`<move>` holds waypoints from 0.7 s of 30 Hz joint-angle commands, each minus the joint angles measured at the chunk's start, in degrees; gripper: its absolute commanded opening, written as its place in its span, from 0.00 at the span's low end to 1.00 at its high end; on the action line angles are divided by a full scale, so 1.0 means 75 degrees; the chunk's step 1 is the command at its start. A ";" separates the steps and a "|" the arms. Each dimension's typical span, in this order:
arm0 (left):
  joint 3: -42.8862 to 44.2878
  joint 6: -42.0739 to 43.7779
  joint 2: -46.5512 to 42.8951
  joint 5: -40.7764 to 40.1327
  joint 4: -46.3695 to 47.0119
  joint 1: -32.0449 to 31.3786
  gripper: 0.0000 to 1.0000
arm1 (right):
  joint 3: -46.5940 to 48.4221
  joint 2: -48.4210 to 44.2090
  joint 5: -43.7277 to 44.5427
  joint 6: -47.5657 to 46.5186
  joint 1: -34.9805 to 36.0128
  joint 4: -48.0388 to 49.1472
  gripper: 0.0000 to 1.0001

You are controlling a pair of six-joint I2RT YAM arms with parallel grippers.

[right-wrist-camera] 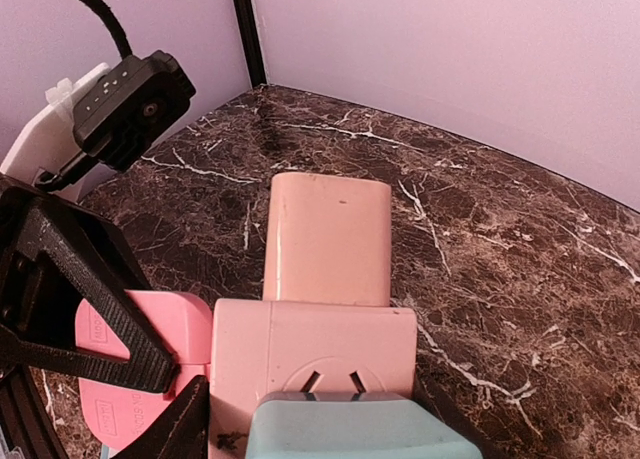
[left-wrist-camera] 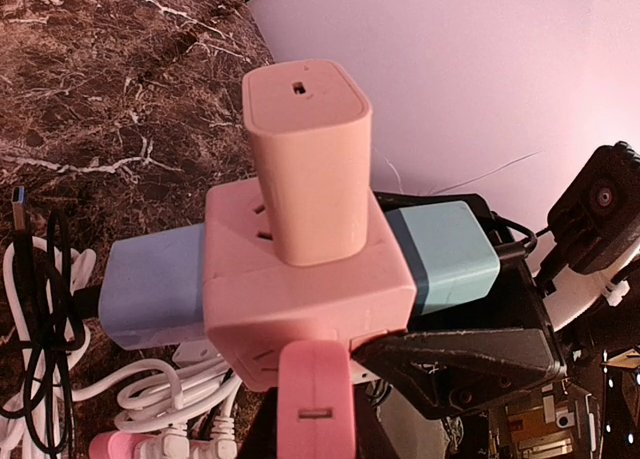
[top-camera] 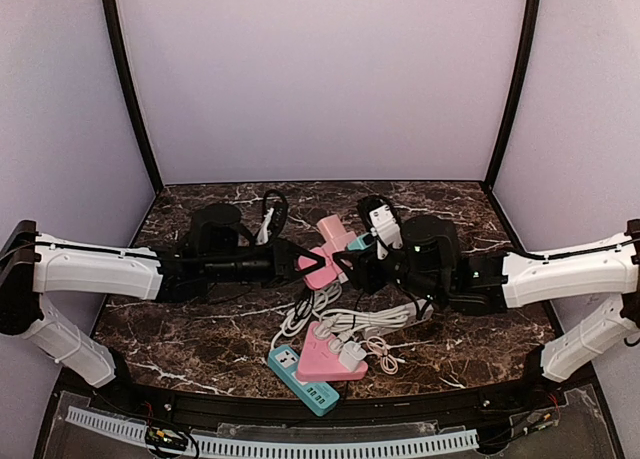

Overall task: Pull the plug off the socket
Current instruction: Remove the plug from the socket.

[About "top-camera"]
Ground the left circuit board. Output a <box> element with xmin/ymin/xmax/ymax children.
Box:
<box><xmin>144</xmin><ymin>427</ymin><xmax>189</xmax><ymax>450</ymax></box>

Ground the teal power strip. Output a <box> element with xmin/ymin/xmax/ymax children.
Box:
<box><xmin>267</xmin><ymin>345</ymin><xmax>340</xmax><ymax>417</ymax></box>

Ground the white slotted cable duct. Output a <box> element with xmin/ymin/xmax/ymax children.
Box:
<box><xmin>65</xmin><ymin>406</ymin><xmax>479</xmax><ymax>458</ymax></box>

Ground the bright pink plug adapter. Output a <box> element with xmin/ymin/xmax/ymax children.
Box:
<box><xmin>304</xmin><ymin>247</ymin><xmax>338</xmax><ymax>290</ymax></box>

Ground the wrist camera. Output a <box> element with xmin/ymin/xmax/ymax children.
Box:
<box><xmin>356</xmin><ymin>194</ymin><xmax>403</xmax><ymax>260</ymax></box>
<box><xmin>255</xmin><ymin>189</ymin><xmax>289</xmax><ymax>246</ymax></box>

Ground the black frame post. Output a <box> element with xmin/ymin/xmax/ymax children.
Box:
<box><xmin>101</xmin><ymin>0</ymin><xmax>164</xmax><ymax>195</ymax></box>
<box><xmin>483</xmin><ymin>0</ymin><xmax>541</xmax><ymax>195</ymax></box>

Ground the pink usb cable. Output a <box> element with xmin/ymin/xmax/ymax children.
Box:
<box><xmin>362</xmin><ymin>334</ymin><xmax>407</xmax><ymax>379</ymax></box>

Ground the light pink charger block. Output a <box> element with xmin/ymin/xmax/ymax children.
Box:
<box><xmin>317</xmin><ymin>214</ymin><xmax>350</xmax><ymax>241</ymax></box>

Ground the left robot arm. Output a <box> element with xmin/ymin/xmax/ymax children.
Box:
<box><xmin>1</xmin><ymin>203</ymin><xmax>326</xmax><ymax>389</ymax></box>

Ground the black front rail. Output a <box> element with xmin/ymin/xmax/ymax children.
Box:
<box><xmin>99</xmin><ymin>378</ymin><xmax>546</xmax><ymax>435</ymax></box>

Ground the teal charger plug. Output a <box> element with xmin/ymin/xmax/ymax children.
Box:
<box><xmin>347</xmin><ymin>233</ymin><xmax>376</xmax><ymax>251</ymax></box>

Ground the white coiled power cord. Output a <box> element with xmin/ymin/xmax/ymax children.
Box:
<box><xmin>269</xmin><ymin>281</ymin><xmax>411</xmax><ymax>353</ymax></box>

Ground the white power strip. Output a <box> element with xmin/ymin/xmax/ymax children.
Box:
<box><xmin>362</xmin><ymin>299</ymin><xmax>434</xmax><ymax>339</ymax></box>

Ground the right black frame post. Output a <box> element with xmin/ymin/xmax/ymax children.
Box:
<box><xmin>483</xmin><ymin>0</ymin><xmax>541</xmax><ymax>195</ymax></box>

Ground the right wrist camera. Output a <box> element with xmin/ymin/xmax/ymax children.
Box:
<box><xmin>356</xmin><ymin>194</ymin><xmax>403</xmax><ymax>260</ymax></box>

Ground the white usb charger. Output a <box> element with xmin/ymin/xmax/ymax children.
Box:
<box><xmin>338</xmin><ymin>341</ymin><xmax>368</xmax><ymax>373</ymax></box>

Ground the left black frame post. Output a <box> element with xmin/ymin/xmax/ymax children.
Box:
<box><xmin>101</xmin><ymin>0</ymin><xmax>164</xmax><ymax>195</ymax></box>

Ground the pink cube socket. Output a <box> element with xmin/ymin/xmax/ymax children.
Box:
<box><xmin>319</xmin><ymin>231</ymin><xmax>356</xmax><ymax>261</ymax></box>

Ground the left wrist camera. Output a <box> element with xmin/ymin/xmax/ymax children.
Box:
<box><xmin>255</xmin><ymin>189</ymin><xmax>289</xmax><ymax>246</ymax></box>

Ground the pink triangular power strip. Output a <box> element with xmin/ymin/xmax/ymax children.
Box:
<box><xmin>297</xmin><ymin>321</ymin><xmax>368</xmax><ymax>382</ymax></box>

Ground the black cable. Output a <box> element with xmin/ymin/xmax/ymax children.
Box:
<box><xmin>289</xmin><ymin>286</ymin><xmax>314</xmax><ymax>330</ymax></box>

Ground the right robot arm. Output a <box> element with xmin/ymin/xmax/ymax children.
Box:
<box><xmin>333</xmin><ymin>215</ymin><xmax>639</xmax><ymax>383</ymax></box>

